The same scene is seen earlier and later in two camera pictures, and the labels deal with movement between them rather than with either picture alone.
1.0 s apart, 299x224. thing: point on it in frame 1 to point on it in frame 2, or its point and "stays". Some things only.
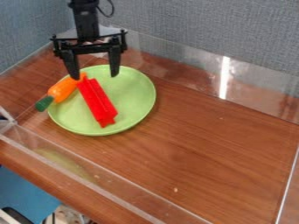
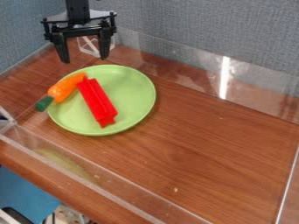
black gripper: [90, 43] to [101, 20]
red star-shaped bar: [101, 108] stays
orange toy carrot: [61, 92] stays
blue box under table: [26, 197] stays
